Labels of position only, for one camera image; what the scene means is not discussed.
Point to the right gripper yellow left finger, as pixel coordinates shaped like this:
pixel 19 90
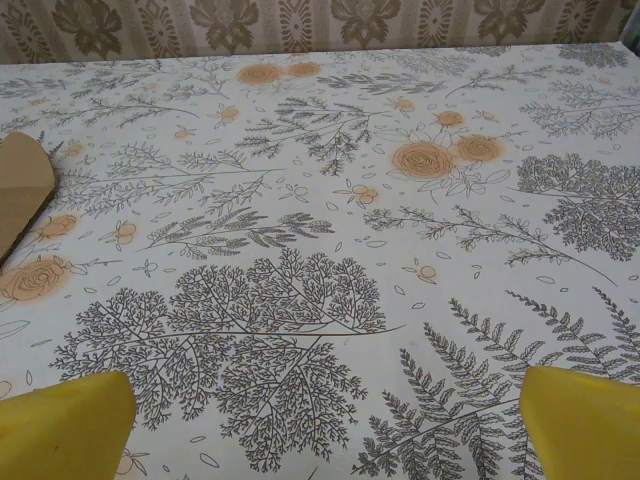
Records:
pixel 65 430

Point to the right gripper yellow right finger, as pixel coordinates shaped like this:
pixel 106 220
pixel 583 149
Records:
pixel 585 430

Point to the brown cardboard paper box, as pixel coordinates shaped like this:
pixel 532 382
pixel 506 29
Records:
pixel 22 190

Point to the floral printed tablecloth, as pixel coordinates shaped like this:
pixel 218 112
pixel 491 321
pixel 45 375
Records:
pixel 320 240

